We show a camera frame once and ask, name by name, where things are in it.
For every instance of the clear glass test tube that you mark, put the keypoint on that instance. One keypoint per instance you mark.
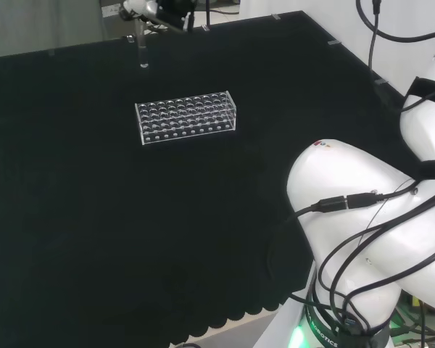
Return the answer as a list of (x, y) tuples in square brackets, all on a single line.
[(143, 50)]

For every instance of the clear plastic test tube rack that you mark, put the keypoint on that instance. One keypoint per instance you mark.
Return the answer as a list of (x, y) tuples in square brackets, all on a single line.
[(185, 117)]

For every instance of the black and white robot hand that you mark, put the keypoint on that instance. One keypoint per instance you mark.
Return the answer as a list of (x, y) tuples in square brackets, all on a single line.
[(166, 12)]

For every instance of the grey cloth clip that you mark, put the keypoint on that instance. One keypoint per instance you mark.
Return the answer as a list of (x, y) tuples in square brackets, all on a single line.
[(129, 39), (381, 81), (275, 16), (333, 43), (205, 28)]

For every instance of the black bench cloth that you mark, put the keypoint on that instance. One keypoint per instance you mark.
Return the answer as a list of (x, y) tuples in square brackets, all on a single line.
[(130, 217)]

